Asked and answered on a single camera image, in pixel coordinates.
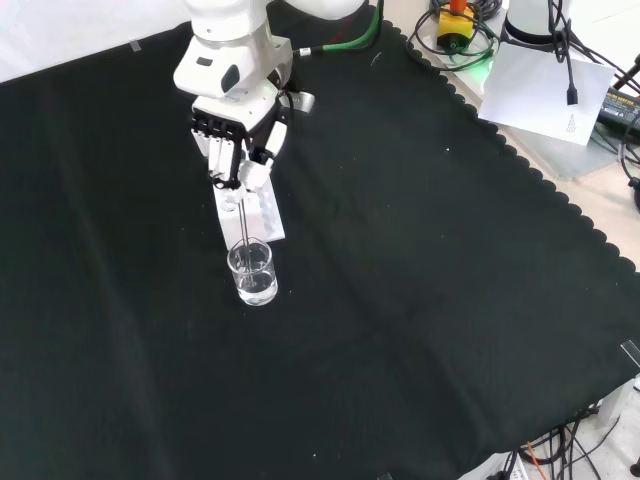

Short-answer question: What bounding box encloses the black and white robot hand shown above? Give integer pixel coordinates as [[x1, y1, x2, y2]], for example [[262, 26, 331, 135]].
[[188, 78, 295, 200]]

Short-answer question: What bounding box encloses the clear glass rod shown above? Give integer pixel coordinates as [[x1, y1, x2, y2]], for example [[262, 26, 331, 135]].
[[237, 193, 259, 287]]

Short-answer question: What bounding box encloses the white test tube rack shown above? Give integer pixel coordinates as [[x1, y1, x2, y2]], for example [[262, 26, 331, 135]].
[[212, 172, 287, 252]]

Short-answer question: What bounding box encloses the clear glass beaker with water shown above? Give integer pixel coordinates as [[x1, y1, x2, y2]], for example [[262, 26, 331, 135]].
[[226, 238, 280, 308]]

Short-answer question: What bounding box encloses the yellow stop button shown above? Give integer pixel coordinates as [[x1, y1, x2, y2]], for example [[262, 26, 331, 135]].
[[436, 0, 476, 52]]

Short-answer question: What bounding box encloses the black bench cloth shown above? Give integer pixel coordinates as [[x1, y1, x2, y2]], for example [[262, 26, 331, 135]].
[[0, 0, 640, 480]]

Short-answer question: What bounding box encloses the white paper sheet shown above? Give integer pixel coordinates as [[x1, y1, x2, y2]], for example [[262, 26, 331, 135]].
[[476, 41, 616, 148]]

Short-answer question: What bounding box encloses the white cylinder with black band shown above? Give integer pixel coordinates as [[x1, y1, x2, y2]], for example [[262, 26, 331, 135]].
[[499, 0, 572, 50]]

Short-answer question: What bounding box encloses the pale board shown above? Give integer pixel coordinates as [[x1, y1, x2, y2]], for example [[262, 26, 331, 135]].
[[399, 0, 640, 185]]

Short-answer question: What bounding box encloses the black adapter with yellow label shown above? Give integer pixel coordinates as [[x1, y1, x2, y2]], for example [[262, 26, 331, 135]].
[[596, 84, 640, 145]]

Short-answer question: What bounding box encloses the white socket strip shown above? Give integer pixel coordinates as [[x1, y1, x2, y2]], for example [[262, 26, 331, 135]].
[[491, 448, 532, 480]]

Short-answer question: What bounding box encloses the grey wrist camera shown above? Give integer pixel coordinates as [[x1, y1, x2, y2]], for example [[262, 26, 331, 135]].
[[288, 90, 317, 116]]

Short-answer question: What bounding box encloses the green cable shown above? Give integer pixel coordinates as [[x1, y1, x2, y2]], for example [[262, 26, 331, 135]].
[[298, 0, 386, 57]]

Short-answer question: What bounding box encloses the black looped cable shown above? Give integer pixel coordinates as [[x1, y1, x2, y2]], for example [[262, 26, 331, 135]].
[[405, 0, 502, 67]]

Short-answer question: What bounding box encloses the black cable with plug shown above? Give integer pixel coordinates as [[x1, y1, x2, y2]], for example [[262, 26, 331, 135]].
[[546, 0, 584, 107]]

